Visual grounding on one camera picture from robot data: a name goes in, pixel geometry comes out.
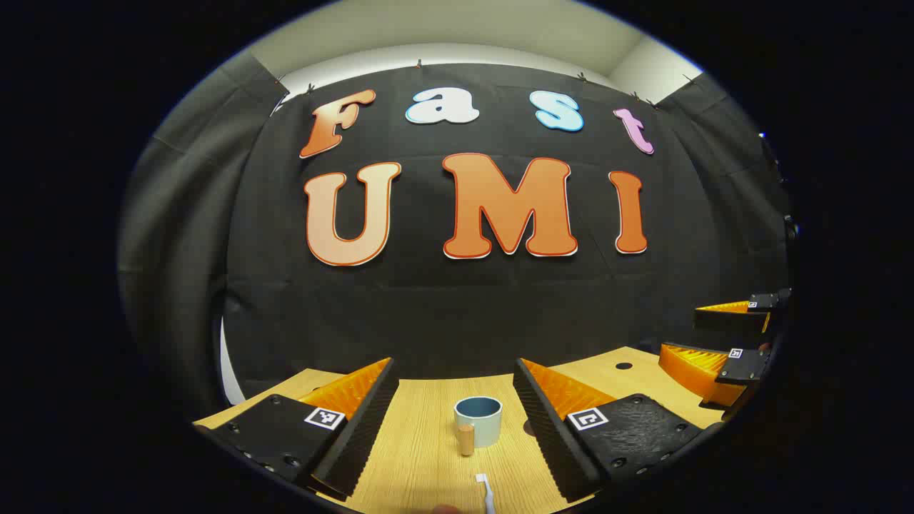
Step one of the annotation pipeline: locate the dark grey side cloth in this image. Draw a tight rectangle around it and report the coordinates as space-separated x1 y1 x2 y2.
118 54 290 422

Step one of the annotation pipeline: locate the black backdrop cloth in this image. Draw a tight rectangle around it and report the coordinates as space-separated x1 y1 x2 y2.
221 63 792 400

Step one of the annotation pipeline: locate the light wooden desktop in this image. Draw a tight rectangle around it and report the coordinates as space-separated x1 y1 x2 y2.
194 346 725 514

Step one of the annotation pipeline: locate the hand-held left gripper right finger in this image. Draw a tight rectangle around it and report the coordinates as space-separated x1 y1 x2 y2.
512 358 723 503

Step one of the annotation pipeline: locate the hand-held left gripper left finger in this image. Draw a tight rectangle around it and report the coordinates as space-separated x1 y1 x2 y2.
194 357 401 500

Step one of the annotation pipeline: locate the pale blue cup wooden handle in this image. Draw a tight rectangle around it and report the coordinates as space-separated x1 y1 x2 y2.
454 396 503 458

